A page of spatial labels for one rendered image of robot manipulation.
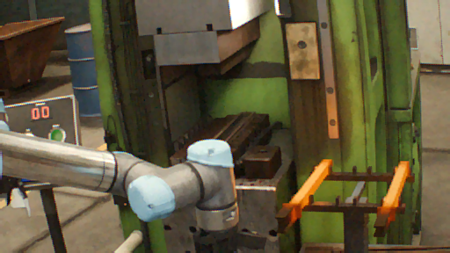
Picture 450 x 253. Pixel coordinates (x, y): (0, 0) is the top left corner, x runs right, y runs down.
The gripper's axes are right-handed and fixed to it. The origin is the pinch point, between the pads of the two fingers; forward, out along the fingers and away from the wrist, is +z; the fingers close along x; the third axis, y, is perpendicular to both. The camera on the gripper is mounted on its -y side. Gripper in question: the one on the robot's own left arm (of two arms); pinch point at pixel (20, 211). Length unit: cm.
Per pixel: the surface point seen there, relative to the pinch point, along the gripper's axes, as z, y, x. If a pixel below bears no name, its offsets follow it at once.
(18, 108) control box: -25.2, -17.4, -20.9
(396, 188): -4, -60, 91
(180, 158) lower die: -4, -49, 21
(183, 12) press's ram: -49, -52, 27
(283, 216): -5, -32, 76
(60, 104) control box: -24.2, -28.3, -10.8
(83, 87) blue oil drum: 62, -276, -381
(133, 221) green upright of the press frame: 25, -50, -11
